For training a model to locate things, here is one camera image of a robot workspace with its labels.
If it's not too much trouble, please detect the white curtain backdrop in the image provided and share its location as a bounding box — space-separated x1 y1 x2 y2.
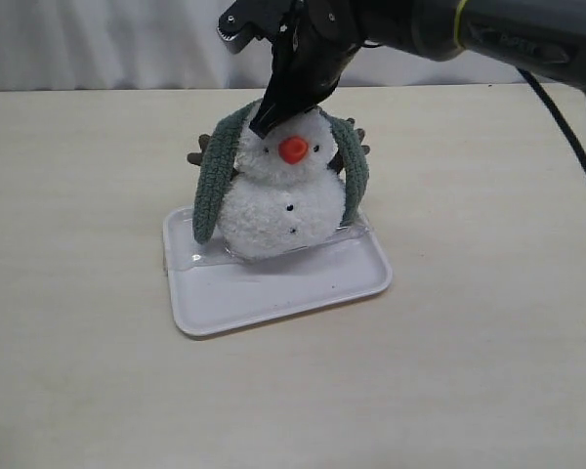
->
0 1 520 91

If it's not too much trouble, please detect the green knitted scarf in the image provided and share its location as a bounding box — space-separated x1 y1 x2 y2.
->
190 99 371 244

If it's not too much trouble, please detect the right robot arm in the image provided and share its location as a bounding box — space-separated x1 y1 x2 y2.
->
250 0 586 138

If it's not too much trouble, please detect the white plastic tray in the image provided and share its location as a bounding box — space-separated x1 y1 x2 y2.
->
164 230 393 337

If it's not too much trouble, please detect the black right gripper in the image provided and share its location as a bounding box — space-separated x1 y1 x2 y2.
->
250 1 369 138

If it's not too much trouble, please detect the white plush snowman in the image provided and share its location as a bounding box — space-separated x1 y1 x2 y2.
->
186 107 372 260

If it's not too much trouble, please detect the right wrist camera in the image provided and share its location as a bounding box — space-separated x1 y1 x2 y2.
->
217 0 291 55

